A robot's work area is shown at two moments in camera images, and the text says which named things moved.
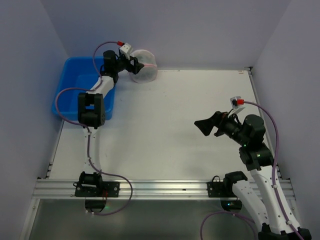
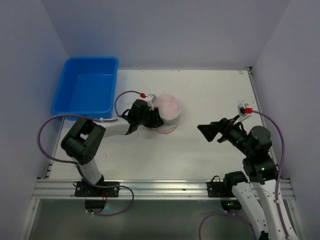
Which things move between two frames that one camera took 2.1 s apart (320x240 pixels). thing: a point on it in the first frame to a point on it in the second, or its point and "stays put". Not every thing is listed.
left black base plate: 97,189 stays put
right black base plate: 216,189 stays put
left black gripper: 131,64 to 152,118
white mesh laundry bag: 148,72 to 170,108
